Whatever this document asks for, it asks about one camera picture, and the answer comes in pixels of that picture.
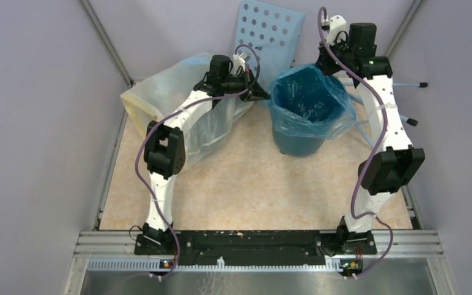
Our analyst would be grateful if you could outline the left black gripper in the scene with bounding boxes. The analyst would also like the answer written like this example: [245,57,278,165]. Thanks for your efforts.
[221,68,270,102]

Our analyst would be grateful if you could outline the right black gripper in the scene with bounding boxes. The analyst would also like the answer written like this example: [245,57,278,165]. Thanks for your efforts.
[314,36,353,77]

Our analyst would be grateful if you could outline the blue plastic trash bag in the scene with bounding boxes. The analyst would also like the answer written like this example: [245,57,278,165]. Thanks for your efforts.
[268,63,356,140]

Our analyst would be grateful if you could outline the teal plastic trash bin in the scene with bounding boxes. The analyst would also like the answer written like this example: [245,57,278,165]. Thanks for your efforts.
[272,126,326,157]

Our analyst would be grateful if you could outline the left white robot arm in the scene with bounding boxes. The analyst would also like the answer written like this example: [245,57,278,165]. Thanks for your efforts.
[134,53,270,255]

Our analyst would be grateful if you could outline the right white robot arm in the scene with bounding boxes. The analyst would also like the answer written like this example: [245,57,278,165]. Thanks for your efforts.
[317,16,425,256]

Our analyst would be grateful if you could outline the light blue perforated stool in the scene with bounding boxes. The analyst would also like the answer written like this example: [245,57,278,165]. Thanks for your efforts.
[232,0,429,148]

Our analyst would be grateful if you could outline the translucent white bag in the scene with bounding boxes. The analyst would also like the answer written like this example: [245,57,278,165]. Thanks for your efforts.
[120,52,253,170]

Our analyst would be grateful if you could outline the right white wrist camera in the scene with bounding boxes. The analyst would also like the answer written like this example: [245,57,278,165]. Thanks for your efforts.
[321,15,347,46]

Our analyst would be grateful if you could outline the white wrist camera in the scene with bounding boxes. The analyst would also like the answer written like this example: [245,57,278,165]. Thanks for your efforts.
[321,15,347,46]
[232,52,251,74]

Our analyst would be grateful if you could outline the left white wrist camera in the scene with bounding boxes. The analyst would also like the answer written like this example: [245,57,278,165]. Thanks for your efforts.
[232,52,251,74]

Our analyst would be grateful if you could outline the right aluminium frame post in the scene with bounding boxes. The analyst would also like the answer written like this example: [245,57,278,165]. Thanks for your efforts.
[385,0,425,58]

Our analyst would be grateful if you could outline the aluminium frame post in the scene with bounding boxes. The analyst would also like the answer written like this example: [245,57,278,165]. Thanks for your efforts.
[77,0,134,88]
[385,0,425,58]

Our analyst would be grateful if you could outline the left aluminium frame post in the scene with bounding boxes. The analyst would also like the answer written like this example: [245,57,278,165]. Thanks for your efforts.
[77,0,134,88]

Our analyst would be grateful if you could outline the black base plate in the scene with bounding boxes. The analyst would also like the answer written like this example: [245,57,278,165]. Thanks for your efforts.
[134,226,378,267]

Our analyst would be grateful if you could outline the white cable duct strip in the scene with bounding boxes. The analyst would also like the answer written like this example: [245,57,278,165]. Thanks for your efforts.
[87,258,342,273]

